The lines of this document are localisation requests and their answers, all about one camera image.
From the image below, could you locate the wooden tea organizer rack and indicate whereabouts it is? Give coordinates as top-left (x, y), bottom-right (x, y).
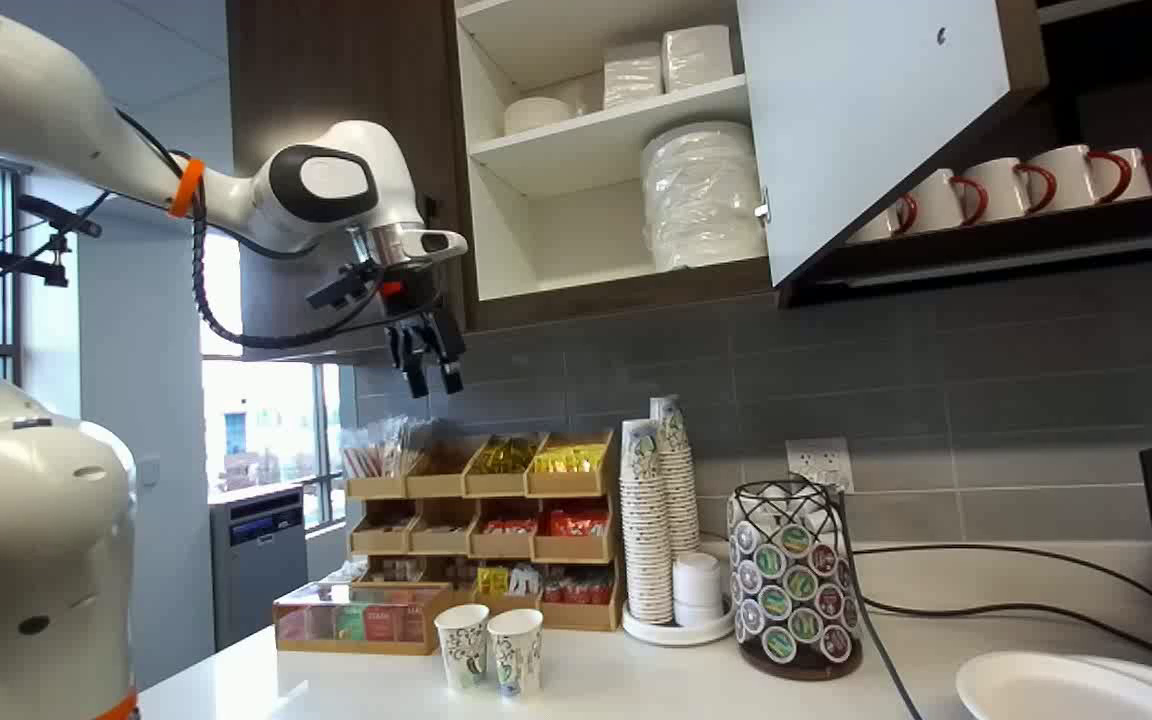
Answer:
top-left (338, 425), bottom-right (625, 637)

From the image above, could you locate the wooden tea box clear lid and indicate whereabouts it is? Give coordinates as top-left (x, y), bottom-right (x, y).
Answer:
top-left (269, 578), bottom-right (458, 660)

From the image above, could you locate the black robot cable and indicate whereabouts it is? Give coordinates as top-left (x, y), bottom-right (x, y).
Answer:
top-left (107, 109), bottom-right (399, 359)

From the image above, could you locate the white bowl stack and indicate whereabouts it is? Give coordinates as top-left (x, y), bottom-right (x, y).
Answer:
top-left (499, 87), bottom-right (592, 141)

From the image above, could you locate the wire coffee pod carousel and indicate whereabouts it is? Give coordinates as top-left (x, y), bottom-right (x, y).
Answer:
top-left (722, 478), bottom-right (868, 686)

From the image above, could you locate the black power cable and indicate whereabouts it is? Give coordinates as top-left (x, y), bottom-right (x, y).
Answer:
top-left (825, 478), bottom-right (926, 720)
top-left (846, 537), bottom-right (1152, 612)
top-left (861, 595), bottom-right (1152, 666)

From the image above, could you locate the white plate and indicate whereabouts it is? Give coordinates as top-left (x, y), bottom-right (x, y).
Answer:
top-left (950, 649), bottom-right (1152, 720)

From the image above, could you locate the grey dishwasher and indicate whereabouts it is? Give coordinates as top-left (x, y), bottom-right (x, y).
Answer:
top-left (205, 490), bottom-right (314, 657)

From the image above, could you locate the window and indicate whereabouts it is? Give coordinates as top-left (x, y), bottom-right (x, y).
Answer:
top-left (194, 347), bottom-right (354, 539)

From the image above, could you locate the white napkin pack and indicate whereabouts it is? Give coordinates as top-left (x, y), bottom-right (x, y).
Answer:
top-left (658, 22), bottom-right (741, 95)
top-left (596, 36), bottom-right (667, 112)

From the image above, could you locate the white cupboard door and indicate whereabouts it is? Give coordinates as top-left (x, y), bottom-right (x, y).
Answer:
top-left (731, 0), bottom-right (1050, 291)

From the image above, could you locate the white mug red handle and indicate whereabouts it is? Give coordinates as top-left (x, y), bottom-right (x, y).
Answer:
top-left (955, 152), bottom-right (1059, 230)
top-left (846, 197), bottom-right (921, 247)
top-left (894, 163), bottom-right (991, 241)
top-left (1025, 141), bottom-right (1136, 217)
top-left (1108, 145), bottom-right (1152, 206)

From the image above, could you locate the tall printed paper cup stack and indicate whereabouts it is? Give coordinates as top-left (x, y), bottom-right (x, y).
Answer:
top-left (614, 418), bottom-right (676, 632)
top-left (642, 393), bottom-right (704, 567)

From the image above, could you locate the black metal stand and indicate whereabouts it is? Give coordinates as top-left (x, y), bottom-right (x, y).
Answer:
top-left (0, 187), bottom-right (107, 291)

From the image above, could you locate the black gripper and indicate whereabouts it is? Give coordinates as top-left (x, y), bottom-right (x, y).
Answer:
top-left (377, 257), bottom-right (471, 401)

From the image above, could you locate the round white tray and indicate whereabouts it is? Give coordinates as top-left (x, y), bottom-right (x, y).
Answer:
top-left (614, 603), bottom-right (741, 652)

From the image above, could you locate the white cup lid stack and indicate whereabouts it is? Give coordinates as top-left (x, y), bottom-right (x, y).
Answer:
top-left (667, 548), bottom-right (731, 632)

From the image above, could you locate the white wall outlet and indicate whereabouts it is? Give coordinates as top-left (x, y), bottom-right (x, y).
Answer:
top-left (779, 434), bottom-right (861, 497)

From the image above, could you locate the plastic wrapped plate stack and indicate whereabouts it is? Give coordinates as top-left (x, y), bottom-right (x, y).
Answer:
top-left (634, 118), bottom-right (769, 275)

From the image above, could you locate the dark open shelf unit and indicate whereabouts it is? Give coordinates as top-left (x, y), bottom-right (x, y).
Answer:
top-left (775, 0), bottom-right (1152, 314)

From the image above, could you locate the open white cupboard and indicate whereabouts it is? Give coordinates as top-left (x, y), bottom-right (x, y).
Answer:
top-left (450, 0), bottom-right (782, 333)

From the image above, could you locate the dark wood closed cabinet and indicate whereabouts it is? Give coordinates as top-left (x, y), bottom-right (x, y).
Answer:
top-left (224, 0), bottom-right (477, 368)

